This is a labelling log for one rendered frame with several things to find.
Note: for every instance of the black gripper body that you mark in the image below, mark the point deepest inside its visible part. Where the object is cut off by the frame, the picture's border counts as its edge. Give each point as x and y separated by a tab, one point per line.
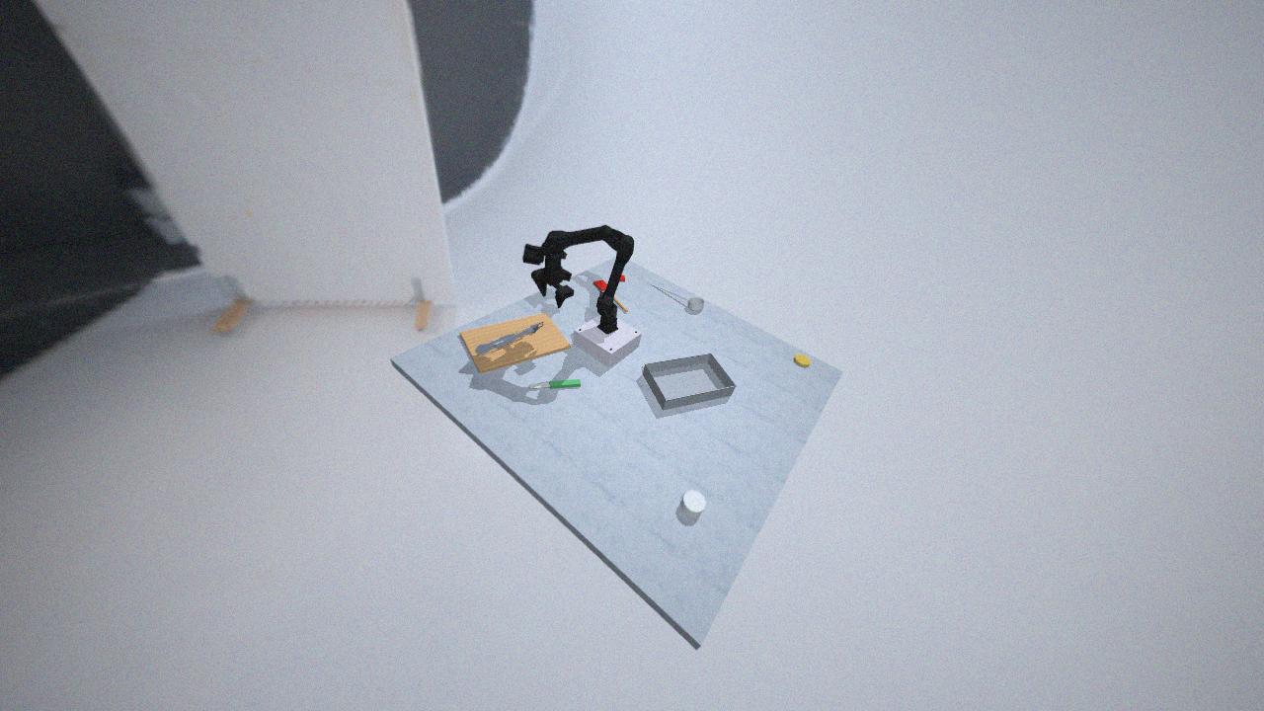
552	278

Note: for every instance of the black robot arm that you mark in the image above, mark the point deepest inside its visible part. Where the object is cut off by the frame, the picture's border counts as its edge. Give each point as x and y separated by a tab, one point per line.
553	250

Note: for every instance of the light wooden board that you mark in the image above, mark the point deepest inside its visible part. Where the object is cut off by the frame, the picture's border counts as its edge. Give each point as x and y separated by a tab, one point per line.
546	340

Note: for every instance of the white cylinder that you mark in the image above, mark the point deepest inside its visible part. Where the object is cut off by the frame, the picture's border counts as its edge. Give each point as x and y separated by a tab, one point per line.
692	504

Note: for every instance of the green-handled screwdriver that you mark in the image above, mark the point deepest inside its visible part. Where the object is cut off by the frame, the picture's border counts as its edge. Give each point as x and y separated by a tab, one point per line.
558	384

